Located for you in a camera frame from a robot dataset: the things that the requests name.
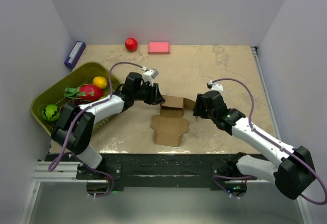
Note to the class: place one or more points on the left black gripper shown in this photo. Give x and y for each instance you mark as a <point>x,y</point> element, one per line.
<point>155,97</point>

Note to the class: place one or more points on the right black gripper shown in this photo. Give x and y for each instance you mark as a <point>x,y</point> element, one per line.
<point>198,109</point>

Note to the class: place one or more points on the brown cardboard box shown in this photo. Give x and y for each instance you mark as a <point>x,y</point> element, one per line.
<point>169,125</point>

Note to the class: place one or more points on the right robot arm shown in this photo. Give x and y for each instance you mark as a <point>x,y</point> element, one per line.
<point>290,169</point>

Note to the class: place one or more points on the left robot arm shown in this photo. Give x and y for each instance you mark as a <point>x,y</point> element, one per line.
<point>74,127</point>

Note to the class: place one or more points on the pink box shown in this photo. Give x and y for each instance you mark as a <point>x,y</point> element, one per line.
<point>158,48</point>

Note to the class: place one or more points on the purple box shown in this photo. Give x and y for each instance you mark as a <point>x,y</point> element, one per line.
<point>75,54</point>

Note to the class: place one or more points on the red apple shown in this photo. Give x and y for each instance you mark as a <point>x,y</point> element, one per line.
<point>131,44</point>

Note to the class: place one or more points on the red dragon fruit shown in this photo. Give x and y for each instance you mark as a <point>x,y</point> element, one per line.
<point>88,92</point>

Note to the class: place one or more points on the olive green basket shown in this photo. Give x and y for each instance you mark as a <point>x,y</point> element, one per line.
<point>55,94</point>

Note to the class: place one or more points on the purple grapes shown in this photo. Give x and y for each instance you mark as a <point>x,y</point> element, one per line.
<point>77,101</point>

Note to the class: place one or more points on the toy watermelon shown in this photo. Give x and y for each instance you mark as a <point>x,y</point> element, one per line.
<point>51,113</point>

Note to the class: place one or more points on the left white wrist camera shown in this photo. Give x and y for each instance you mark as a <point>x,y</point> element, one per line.
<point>149,76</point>

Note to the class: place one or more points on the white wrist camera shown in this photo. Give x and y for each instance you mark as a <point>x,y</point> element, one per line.
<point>215,86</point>
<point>149,76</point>

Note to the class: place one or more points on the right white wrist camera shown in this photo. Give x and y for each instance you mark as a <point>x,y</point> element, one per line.
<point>215,86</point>

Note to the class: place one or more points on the black base frame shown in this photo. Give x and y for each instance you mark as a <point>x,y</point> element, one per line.
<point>164,171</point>

